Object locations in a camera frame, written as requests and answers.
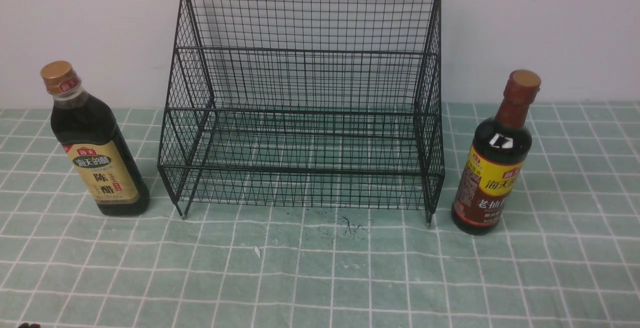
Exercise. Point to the vinegar bottle with gold cap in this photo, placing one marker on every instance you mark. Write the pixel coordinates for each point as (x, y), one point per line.
(88, 132)

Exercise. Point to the soy sauce bottle red cap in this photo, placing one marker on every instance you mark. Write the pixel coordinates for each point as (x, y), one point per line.
(497, 154)

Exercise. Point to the black wire mesh rack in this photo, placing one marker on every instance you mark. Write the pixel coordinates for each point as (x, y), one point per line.
(305, 103)

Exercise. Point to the green checkered tablecloth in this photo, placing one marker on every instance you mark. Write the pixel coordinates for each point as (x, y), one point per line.
(565, 255)

